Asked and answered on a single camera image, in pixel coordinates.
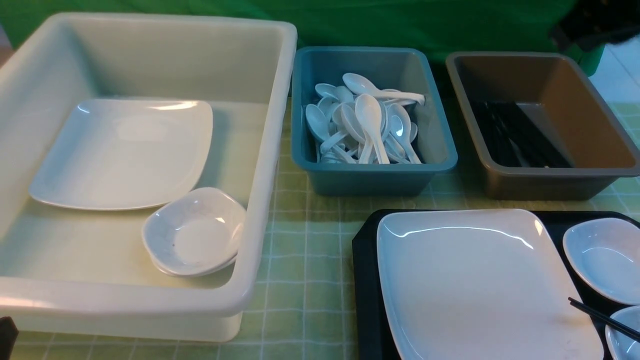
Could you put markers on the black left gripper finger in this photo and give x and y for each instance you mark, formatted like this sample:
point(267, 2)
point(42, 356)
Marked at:
point(8, 336)

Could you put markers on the white soup spoon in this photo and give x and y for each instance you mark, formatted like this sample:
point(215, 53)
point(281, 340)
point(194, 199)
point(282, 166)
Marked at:
point(360, 85)

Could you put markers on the large white rice plate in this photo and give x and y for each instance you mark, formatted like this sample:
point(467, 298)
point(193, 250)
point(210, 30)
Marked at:
point(479, 285)

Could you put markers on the black chopstick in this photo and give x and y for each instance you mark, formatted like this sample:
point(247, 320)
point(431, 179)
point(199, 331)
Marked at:
point(607, 320)

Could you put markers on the white side bowl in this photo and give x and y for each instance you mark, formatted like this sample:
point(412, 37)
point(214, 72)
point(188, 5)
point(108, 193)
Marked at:
point(605, 254)

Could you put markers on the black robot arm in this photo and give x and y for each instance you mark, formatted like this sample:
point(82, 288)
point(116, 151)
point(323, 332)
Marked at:
point(595, 22)

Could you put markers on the white square plate in tub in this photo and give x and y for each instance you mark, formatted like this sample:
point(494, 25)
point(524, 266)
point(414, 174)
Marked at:
point(125, 154)

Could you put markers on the large white plastic tub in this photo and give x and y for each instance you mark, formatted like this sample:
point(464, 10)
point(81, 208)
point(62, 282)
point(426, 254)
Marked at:
point(66, 270)

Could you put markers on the white small bowl in tub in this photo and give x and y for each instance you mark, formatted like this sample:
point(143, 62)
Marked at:
point(196, 232)

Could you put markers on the green checkered tablecloth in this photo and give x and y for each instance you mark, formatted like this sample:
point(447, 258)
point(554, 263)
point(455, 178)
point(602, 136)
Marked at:
point(303, 306)

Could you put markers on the black serving tray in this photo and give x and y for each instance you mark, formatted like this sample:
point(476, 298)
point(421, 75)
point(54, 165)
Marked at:
point(375, 340)

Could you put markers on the pile of white spoons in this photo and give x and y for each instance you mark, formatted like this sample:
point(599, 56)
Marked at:
point(340, 138)

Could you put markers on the top white spoon in bin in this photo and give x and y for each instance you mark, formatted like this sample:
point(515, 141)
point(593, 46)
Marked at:
point(369, 115)

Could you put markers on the teal plastic bin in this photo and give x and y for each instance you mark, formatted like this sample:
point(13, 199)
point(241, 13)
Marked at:
point(402, 69)

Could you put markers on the black chopsticks in bin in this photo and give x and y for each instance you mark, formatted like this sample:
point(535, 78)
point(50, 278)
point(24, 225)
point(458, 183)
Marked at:
point(512, 138)

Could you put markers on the brown plastic bin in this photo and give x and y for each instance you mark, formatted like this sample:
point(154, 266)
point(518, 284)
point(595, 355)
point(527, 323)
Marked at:
point(561, 101)

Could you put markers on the green backdrop cloth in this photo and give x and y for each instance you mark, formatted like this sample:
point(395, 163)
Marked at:
point(434, 27)

